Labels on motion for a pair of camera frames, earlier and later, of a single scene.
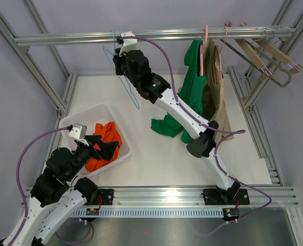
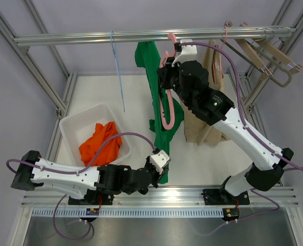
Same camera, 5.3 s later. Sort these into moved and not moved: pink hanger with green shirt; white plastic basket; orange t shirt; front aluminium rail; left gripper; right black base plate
Moved: pink hanger with green shirt; left gripper
Not moved: front aluminium rail; orange t shirt; white plastic basket; right black base plate
